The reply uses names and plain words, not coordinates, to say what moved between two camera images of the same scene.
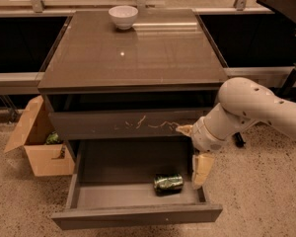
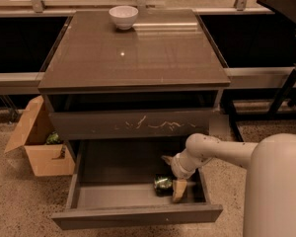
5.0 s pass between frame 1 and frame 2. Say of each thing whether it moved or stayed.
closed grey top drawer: stayed
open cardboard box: stayed
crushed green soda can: stayed
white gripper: moved
